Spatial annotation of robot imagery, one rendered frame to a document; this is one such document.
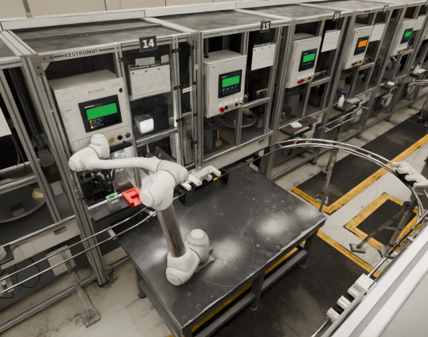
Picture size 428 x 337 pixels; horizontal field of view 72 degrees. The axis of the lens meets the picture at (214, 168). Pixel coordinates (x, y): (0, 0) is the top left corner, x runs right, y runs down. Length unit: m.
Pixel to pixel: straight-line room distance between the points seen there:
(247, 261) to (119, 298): 1.27
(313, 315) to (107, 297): 1.79
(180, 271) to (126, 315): 1.06
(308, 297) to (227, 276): 1.05
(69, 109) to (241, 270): 1.54
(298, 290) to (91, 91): 2.36
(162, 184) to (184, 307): 0.84
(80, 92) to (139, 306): 1.83
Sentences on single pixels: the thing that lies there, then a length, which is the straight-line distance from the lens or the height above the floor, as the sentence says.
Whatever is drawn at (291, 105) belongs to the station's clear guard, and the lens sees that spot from 3.51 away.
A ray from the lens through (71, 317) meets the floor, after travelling 3.00.
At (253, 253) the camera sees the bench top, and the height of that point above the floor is 0.68.
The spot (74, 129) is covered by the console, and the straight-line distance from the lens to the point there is 2.06.
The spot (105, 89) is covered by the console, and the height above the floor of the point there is 1.78.
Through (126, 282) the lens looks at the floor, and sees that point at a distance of 3.04.
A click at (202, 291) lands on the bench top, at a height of 0.68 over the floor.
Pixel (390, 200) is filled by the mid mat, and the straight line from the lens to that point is 4.36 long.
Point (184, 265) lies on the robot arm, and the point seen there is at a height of 0.93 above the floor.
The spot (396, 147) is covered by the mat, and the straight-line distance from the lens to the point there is 5.67.
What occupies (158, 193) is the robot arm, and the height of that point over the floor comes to 1.47.
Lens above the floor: 2.46
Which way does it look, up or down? 35 degrees down
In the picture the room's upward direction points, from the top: 1 degrees clockwise
